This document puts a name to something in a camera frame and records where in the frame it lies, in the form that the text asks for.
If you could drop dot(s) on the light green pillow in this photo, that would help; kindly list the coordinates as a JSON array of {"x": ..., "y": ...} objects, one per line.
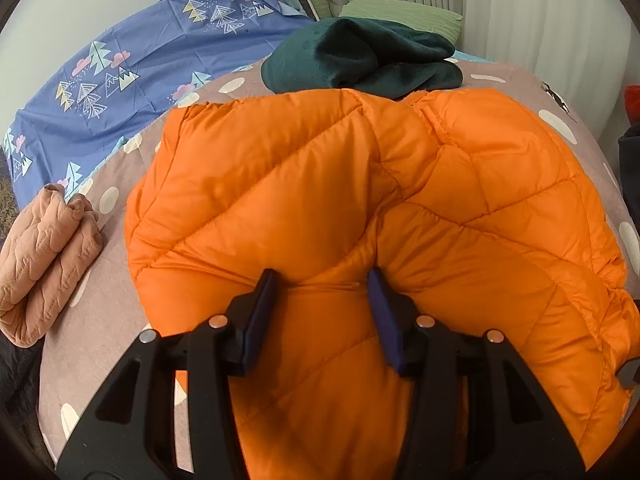
[{"x": 410, "y": 15}]

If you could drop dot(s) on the dark green fleece garment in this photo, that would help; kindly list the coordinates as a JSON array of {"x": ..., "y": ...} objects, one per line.
[{"x": 350, "y": 55}]

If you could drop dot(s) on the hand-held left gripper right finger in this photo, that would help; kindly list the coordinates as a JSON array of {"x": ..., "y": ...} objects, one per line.
[{"x": 387, "y": 320}]

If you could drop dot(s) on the blue tree-print sheet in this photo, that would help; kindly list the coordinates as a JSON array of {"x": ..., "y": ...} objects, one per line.
[{"x": 150, "y": 50}]

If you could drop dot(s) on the dark cloth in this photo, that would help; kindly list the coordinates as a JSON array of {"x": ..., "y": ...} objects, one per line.
[{"x": 630, "y": 160}]

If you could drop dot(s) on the red object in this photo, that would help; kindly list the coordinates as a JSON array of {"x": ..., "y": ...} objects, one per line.
[{"x": 633, "y": 105}]

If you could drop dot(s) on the orange puffer jacket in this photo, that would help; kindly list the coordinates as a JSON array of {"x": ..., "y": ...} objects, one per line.
[{"x": 300, "y": 185}]

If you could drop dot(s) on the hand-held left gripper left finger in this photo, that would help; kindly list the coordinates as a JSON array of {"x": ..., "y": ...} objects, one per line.
[{"x": 260, "y": 320}]

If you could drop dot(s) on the black puffer jacket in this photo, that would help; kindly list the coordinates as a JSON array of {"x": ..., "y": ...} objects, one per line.
[{"x": 17, "y": 385}]

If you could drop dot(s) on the peach quilted jacket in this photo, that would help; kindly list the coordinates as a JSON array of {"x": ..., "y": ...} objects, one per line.
[{"x": 45, "y": 260}]

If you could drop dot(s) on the dark tree-print pillow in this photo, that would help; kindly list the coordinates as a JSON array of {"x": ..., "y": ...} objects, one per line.
[{"x": 6, "y": 200}]

